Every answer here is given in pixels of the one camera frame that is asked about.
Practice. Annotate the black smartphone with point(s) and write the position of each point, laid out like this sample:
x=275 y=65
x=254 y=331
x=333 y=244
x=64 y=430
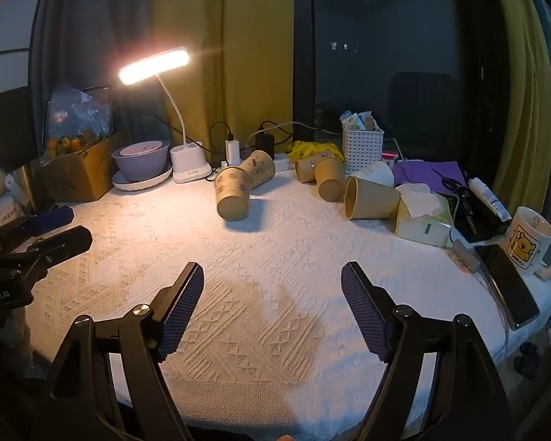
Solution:
x=507 y=282

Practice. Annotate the white desk lamp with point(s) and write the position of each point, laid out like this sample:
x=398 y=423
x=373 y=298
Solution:
x=190 y=165

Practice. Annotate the yellow cloth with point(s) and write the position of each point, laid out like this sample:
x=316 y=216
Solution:
x=312 y=148

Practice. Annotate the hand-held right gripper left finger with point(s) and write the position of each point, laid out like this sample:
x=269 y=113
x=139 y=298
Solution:
x=180 y=312

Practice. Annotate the white power strip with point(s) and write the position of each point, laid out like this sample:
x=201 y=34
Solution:
x=284 y=162

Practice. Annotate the black charger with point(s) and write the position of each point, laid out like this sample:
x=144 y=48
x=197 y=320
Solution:
x=265 y=145

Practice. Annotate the purple bowl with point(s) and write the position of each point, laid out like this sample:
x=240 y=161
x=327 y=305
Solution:
x=140 y=165

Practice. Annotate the cream cartoon mug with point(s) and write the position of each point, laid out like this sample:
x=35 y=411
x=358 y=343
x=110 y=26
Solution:
x=530 y=241

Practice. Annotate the pink small box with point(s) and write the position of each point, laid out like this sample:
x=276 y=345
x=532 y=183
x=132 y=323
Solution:
x=388 y=156

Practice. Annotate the white charger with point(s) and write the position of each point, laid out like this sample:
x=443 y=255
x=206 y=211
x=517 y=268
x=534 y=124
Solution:
x=232 y=152

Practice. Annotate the printed brown paper cup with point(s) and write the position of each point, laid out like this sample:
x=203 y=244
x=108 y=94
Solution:
x=232 y=190
x=259 y=165

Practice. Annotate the grey adapter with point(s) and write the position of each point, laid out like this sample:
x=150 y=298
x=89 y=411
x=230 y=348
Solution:
x=466 y=256

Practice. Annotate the purple plate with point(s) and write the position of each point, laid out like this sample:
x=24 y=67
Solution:
x=142 y=184

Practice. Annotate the yellow curtain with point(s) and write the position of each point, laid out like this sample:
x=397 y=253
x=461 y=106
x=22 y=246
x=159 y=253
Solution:
x=238 y=55
x=525 y=101

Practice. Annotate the clear plastic bag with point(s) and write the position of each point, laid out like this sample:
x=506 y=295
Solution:
x=78 y=112

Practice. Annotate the large brown paper cup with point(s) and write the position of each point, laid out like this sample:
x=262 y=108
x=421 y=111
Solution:
x=376 y=202

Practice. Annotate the grey curtain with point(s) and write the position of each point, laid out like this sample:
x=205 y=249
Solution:
x=96 y=23

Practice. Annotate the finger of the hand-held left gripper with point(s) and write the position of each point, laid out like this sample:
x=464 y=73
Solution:
x=46 y=219
x=64 y=242

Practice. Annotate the purple cloth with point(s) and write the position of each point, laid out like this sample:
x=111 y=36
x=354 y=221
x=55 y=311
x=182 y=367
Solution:
x=418 y=172

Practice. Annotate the black scissors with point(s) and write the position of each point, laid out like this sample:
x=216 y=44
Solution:
x=450 y=183

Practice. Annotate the tissue pack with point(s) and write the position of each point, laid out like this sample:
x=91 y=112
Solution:
x=424 y=220

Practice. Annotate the cardboard box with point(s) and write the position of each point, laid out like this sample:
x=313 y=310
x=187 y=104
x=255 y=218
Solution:
x=80 y=174

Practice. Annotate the white plastic basket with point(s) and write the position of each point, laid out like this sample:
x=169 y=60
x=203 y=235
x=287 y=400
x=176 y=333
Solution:
x=362 y=149

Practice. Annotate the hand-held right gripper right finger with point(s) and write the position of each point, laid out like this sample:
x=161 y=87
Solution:
x=363 y=305

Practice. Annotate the black monitor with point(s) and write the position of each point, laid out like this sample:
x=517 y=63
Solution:
x=7 y=124

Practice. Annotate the white cream tube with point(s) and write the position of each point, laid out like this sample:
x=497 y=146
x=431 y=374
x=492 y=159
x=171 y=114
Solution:
x=489 y=197

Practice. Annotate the white paper cup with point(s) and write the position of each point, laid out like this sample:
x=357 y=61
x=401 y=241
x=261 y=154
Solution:
x=377 y=173

